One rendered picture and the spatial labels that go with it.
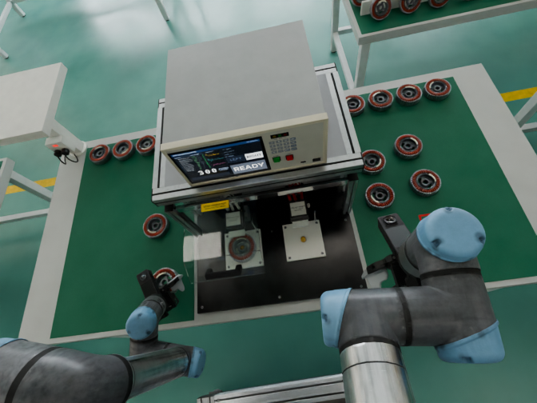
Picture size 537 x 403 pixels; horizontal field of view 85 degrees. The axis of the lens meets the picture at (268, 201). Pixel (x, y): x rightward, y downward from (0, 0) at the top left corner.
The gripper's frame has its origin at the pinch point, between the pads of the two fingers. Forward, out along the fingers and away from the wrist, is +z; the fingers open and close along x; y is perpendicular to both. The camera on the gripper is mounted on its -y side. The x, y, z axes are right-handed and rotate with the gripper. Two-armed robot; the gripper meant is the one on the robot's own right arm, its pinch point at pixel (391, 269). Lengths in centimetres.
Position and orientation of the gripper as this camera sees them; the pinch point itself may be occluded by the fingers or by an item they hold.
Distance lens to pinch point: 78.6
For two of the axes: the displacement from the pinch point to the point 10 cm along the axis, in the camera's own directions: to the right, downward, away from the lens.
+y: 1.5, 8.9, -4.4
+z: 1.6, 4.1, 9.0
